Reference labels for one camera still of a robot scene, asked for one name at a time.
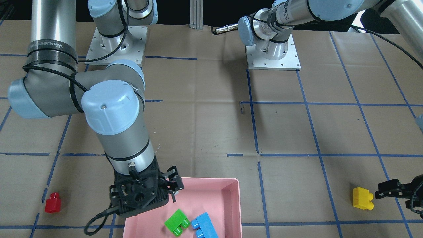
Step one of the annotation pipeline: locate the yellow toy block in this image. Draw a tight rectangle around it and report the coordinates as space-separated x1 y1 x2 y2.
352 187 374 210

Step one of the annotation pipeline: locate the green toy block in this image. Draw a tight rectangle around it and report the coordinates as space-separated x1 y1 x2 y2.
164 209 191 237

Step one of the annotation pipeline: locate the pink plastic box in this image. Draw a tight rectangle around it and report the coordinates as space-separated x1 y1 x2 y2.
123 177 242 238

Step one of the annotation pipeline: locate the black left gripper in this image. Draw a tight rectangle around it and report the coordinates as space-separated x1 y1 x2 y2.
375 175 423 218

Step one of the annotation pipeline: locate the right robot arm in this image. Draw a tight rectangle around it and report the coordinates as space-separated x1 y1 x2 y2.
8 0 184 218

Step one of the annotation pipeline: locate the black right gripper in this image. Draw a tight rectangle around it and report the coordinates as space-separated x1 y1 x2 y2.
110 158 184 217

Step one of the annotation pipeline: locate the red toy block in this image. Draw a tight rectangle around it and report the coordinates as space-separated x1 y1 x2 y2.
44 192 62 214

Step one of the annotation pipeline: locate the aluminium frame post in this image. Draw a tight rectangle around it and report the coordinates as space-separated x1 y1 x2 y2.
189 0 204 31

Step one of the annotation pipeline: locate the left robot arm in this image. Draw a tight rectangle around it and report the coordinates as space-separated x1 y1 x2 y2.
211 0 422 219

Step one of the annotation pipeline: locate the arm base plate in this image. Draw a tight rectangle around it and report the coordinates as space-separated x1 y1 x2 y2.
86 26 148 66
245 35 302 70

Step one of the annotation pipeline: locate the blue toy block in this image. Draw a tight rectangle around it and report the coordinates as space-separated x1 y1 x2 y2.
191 212 219 238

